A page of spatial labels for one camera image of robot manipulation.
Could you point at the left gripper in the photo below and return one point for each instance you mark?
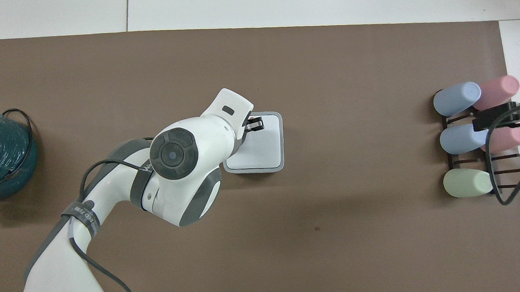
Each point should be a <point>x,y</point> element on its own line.
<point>247,128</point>

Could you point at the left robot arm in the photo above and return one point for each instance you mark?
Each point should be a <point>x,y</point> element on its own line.
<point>184,141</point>

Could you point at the white square plate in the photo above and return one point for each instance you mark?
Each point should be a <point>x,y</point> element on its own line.
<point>264,150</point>

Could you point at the light blue cup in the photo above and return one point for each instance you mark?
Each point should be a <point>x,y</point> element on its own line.
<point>455,99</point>
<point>462,139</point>

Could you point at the light green cup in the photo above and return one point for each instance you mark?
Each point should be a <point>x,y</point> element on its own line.
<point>466,183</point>

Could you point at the pink cup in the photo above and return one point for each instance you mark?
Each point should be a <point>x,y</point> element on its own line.
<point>499,90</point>
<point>511,138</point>

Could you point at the black cup rack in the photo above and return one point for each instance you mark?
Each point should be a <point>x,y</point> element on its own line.
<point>508,171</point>

